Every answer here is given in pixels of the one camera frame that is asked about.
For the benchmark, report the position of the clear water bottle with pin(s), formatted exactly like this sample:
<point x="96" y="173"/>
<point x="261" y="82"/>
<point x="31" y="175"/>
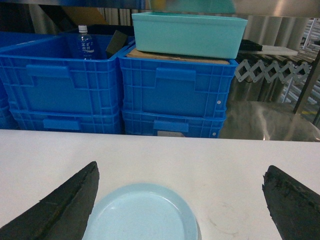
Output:
<point x="85" y="44"/>

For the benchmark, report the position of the blue crate lower left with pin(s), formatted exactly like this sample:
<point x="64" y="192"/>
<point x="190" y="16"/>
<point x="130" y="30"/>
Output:
<point x="68" y="122"/>

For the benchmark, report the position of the blue crate lower right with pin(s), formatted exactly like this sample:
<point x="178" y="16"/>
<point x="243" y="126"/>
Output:
<point x="152" y="124"/>

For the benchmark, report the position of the brown cardboard sheet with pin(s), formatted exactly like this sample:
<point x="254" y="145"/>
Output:
<point x="173" y="57"/>

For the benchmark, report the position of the blue crate upper right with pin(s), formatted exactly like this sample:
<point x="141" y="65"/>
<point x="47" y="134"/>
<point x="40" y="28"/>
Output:
<point x="164" y="85"/>

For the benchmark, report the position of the black foam block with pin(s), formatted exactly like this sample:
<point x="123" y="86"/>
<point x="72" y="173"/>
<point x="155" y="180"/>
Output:
<point x="117" y="42"/>

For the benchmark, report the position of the expandable roller conveyor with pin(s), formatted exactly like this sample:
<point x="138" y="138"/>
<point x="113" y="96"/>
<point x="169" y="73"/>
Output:
<point x="254" y="68"/>

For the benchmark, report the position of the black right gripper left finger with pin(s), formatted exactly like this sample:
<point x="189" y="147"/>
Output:
<point x="61" y="215"/>

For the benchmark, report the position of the white board on conveyor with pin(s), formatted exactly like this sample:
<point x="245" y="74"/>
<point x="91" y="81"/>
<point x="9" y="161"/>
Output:
<point x="276" y="50"/>

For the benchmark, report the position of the light blue round tray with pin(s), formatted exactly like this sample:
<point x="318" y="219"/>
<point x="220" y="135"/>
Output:
<point x="142" y="211"/>

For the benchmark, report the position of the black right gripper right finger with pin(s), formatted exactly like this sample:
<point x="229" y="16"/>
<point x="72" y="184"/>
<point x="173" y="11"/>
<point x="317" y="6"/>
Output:
<point x="293" y="207"/>

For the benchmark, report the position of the teal plastic bin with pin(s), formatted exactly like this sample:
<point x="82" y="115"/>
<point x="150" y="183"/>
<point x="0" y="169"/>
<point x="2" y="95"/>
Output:
<point x="188" y="34"/>

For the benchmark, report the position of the blue crate upper left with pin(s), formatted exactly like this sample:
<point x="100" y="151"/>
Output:
<point x="48" y="75"/>

